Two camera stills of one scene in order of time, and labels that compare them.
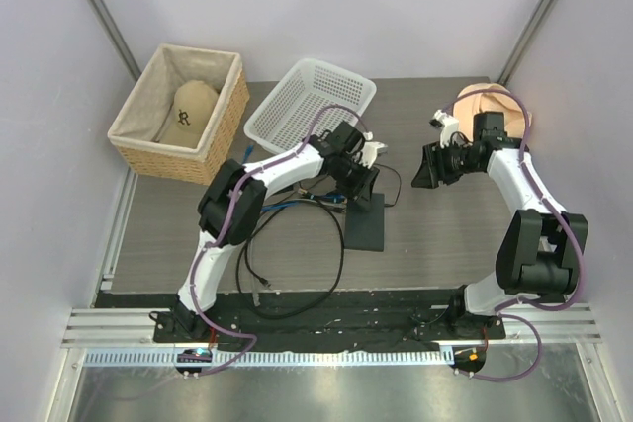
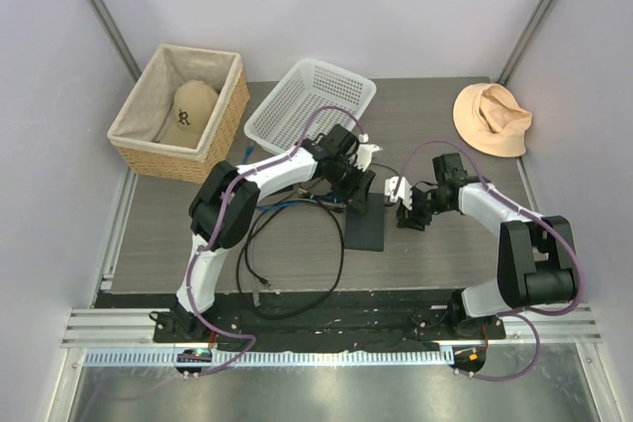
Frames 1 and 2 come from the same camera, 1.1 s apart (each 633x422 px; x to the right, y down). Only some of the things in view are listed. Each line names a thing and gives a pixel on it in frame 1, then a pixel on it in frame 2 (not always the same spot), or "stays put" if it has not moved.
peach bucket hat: [492, 97] stays put
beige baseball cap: [190, 117] stays put
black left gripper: [360, 190] stays put
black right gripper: [433, 156] to [413, 217]
